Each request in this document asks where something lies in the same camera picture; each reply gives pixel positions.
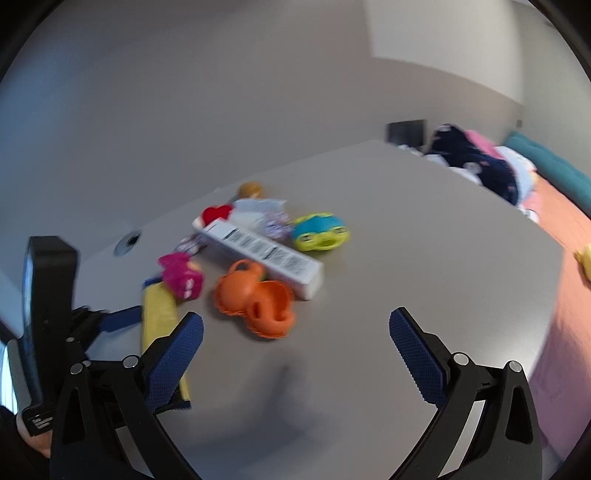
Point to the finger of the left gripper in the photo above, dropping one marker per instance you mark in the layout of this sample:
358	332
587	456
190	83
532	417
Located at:
114	321

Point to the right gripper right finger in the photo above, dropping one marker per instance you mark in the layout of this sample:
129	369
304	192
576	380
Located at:
507	441

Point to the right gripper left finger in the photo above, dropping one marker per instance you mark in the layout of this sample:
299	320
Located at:
138	446

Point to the yellow sponge pack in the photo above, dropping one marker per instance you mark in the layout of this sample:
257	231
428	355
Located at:
159	318

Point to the magenta toy figure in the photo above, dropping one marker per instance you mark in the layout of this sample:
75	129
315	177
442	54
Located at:
181	275

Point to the orange plastic toy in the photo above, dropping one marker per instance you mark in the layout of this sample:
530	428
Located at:
266	306

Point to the white barcode box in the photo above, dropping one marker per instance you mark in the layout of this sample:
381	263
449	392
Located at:
304	274

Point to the blue yellow frog toy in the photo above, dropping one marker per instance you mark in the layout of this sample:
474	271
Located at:
319	232

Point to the left hand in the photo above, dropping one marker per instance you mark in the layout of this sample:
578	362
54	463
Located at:
40	443

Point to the pink bed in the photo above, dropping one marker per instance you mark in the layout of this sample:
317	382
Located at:
560	382

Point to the red heart toy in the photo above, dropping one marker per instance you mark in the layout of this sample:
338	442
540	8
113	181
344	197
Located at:
209	214

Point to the grey desk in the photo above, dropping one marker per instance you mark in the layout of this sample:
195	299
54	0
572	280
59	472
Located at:
334	400

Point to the crumpled white wrapper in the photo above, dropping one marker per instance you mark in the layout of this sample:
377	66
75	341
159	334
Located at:
267	217

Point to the brown round ball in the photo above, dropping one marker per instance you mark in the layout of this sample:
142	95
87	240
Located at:
250	190

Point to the yellow plush toy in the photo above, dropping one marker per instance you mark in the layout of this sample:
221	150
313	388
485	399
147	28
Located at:
583	258

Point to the teal cushion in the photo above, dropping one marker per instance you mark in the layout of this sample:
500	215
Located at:
566	178

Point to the folded light blue blanket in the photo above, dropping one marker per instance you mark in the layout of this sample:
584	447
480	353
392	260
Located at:
525	172

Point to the navy patterned garment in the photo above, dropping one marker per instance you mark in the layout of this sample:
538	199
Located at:
458	151

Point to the desk cable grommet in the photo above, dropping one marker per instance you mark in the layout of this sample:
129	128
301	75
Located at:
126	243

